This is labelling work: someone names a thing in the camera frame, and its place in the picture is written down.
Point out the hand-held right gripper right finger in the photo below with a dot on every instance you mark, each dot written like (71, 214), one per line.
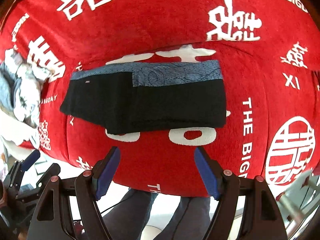
(207, 175)

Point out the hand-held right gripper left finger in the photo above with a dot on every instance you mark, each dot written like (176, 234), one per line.
(107, 175)

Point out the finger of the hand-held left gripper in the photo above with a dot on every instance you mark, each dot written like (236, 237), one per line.
(51, 173)
(31, 158)

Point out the black pants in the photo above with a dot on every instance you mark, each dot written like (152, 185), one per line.
(150, 105)

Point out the person's left leg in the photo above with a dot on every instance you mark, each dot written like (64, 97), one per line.
(132, 212)

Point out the person's leg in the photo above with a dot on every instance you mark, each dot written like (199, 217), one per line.
(132, 212)
(191, 217)

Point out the person's right leg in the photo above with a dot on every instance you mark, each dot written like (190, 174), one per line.
(191, 217)

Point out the white grey crumpled cloth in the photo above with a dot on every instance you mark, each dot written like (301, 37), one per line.
(25, 100)

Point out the red printed blanket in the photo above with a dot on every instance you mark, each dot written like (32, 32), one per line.
(160, 25)

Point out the metal frame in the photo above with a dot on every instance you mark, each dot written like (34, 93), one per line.
(297, 195)

